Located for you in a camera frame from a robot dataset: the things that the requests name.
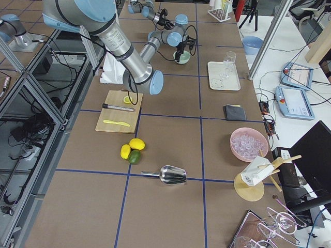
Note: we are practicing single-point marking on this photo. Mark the blue teach pendant near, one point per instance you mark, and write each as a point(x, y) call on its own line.
point(293, 103)

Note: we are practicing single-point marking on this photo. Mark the cream bear tray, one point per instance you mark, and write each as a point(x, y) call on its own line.
point(215, 69)

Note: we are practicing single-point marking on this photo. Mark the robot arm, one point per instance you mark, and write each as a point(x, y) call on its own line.
point(98, 17)
point(146, 9)

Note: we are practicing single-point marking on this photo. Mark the metal ice scoop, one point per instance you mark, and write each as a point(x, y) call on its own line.
point(169, 174)

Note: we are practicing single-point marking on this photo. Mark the green lime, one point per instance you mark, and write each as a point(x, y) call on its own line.
point(134, 157)

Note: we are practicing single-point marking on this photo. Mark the clear wine glass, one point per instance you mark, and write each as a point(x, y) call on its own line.
point(228, 64)

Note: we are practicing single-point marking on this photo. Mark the wooden mug tree stand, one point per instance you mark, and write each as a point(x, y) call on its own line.
point(249, 183)

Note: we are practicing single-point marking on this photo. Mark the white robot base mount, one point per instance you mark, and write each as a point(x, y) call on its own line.
point(112, 71)

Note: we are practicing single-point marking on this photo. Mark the red cylinder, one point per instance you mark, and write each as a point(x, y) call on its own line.
point(239, 9)

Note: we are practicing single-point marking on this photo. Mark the black monitor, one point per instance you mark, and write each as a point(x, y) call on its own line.
point(314, 165)

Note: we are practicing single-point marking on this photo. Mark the wooden cutting board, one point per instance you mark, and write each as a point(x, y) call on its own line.
point(116, 98)

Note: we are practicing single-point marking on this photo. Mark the white wire cup rack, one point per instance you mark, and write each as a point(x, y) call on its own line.
point(220, 9)

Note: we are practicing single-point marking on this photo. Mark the blue teach pendant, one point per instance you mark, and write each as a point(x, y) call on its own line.
point(293, 103)
point(296, 75)

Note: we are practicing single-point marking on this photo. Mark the pink bowl with ice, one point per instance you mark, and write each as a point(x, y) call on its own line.
point(247, 143)

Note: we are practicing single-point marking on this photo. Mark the blue bowl with fork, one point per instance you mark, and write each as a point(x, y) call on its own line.
point(252, 44)

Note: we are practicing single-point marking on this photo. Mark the grey folded cloth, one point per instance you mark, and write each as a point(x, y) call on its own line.
point(234, 113)

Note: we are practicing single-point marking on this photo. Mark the yellow lemon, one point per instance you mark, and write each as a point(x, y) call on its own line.
point(125, 151)
point(137, 144)

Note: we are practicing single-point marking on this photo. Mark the lemon half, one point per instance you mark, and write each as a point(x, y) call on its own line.
point(127, 100)

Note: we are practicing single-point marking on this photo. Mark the blue teach pendant far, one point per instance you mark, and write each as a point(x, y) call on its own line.
point(296, 75)

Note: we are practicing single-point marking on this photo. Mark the light green bowl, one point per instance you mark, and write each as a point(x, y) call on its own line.
point(184, 58)

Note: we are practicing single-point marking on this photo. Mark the aluminium frame post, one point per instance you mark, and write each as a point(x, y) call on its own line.
point(275, 23)

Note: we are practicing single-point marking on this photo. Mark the yellow plastic knife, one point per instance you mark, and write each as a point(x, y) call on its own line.
point(121, 123)

